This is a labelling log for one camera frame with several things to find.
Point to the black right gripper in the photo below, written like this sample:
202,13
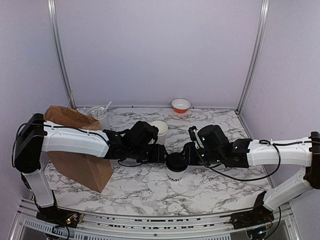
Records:
188,152

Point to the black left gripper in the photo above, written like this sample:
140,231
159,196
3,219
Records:
159,156

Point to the black coffee cup lid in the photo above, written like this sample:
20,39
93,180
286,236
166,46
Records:
175,162

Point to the white paper cups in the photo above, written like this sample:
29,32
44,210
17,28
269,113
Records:
162,131

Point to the single white paper cup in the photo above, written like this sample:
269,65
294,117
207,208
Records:
174,176

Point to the brown paper bag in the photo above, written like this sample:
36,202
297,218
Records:
87,170

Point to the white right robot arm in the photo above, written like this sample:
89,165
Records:
247,152

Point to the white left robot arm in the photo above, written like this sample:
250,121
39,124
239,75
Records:
38,135

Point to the orange white bowl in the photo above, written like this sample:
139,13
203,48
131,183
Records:
180,106

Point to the white plastic spoon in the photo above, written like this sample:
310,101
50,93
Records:
108,104

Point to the white container with sachets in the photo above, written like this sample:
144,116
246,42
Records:
100,113

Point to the left corner aluminium post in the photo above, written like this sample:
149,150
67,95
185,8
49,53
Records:
59,52

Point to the corner aluminium post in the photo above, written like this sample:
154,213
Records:
262,23
59,52

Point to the front aluminium rail frame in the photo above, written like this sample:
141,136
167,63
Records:
101,226

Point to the right corner aluminium post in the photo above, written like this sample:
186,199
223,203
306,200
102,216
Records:
262,23

